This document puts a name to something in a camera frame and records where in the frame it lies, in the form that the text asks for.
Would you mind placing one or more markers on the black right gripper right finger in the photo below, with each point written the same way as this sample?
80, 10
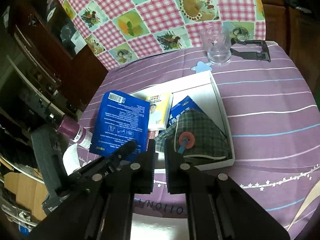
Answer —
208, 198

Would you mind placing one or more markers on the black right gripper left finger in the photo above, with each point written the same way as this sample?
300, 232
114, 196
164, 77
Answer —
119, 192

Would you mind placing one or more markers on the blue eye mask packet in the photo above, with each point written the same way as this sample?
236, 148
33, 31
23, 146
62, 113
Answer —
184, 105
121, 118

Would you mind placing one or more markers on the green plaid face mask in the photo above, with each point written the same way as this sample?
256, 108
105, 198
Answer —
208, 141

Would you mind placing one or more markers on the yellow white product packet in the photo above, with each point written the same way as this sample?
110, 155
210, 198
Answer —
159, 110

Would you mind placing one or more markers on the pink sparkly scrub sponge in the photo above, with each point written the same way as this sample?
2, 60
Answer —
154, 134

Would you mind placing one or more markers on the purple cap medicine bottle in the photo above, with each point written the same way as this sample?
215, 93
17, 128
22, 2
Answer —
75, 132

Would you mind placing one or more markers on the white shallow tray box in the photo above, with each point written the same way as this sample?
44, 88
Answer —
202, 89

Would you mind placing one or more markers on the purple striped moon cloth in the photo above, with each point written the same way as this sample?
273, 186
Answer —
274, 123

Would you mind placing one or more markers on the dark wooden cabinet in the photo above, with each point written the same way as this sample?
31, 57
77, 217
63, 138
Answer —
44, 32

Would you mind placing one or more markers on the pink checkered patchwork cushion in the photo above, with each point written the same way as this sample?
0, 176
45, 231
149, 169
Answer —
121, 31

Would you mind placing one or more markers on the clear drinking glass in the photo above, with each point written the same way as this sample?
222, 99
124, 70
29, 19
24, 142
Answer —
217, 44

